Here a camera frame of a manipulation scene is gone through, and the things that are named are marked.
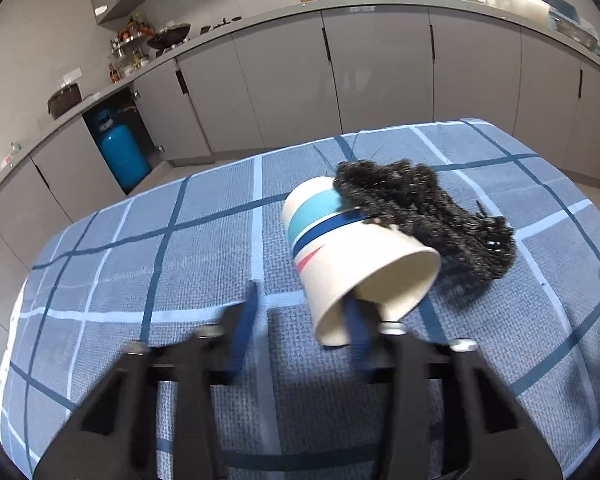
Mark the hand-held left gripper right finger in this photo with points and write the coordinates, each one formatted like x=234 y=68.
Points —
x=356 y=332

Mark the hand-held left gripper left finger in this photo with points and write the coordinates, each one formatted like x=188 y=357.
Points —
x=242 y=327

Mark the white paper cup blue stripes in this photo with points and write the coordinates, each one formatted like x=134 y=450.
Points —
x=340 y=260

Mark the blue checked tablecloth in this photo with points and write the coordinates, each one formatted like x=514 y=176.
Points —
x=130 y=270

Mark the black mesh scouring cloth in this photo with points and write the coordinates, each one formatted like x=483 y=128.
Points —
x=420 y=200

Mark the blue gas cylinder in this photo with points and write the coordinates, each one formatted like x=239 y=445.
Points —
x=122 y=155

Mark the grey kitchen counter cabinets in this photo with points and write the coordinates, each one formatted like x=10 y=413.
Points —
x=380 y=70

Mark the dark cooking pot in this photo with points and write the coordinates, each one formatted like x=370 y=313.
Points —
x=64 y=101

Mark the black wok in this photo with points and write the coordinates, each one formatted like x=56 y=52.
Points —
x=170 y=35

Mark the spice rack with bottles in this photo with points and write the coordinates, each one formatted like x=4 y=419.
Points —
x=127 y=45

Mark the white basin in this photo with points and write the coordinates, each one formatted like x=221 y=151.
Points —
x=515 y=5

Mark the steel basin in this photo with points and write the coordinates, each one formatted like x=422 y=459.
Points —
x=575 y=32

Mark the blue plastic container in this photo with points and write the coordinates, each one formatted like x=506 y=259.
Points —
x=555 y=0

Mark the white wall socket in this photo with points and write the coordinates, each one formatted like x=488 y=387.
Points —
x=71 y=76

